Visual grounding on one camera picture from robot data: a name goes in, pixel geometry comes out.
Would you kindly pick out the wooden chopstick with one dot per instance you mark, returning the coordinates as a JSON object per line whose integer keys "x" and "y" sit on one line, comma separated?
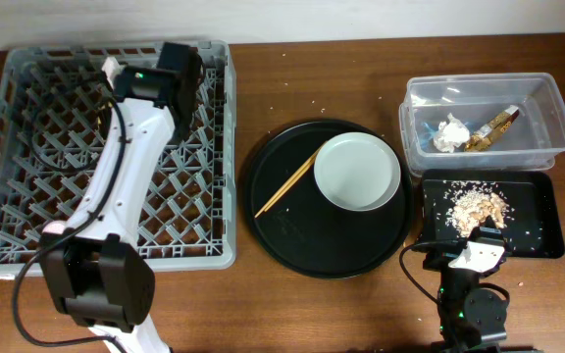
{"x": 287, "y": 186}
{"x": 292, "y": 184}

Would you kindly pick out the round black tray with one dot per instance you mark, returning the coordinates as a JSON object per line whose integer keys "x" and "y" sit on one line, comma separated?
{"x": 306, "y": 232}

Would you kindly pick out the grey plastic dishwasher rack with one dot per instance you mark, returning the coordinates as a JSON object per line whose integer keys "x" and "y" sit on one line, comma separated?
{"x": 54, "y": 115}

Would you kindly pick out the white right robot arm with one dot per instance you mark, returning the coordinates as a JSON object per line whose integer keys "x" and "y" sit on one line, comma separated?
{"x": 472, "y": 312}

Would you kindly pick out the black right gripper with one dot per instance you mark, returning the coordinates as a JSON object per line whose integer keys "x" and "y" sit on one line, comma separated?
{"x": 488, "y": 223}

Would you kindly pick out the black rectangular tray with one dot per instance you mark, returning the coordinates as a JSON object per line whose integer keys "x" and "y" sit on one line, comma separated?
{"x": 532, "y": 226}

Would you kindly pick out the pink plastic cup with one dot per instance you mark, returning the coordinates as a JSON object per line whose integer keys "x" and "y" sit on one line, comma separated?
{"x": 55, "y": 227}

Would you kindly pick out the brown Nescafe sachet wrapper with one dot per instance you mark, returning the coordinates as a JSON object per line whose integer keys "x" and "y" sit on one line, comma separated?
{"x": 483, "y": 138}

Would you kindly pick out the food scraps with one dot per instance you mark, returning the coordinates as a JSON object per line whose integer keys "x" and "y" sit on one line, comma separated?
{"x": 471, "y": 203}

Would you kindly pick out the crumpled white tissue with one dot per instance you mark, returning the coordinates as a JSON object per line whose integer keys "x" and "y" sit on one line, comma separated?
{"x": 450, "y": 135}

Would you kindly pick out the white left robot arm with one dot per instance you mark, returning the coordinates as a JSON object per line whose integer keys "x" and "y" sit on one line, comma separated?
{"x": 89, "y": 261}

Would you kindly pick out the white round plate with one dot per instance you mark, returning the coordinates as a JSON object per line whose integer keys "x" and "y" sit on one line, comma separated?
{"x": 357, "y": 171}

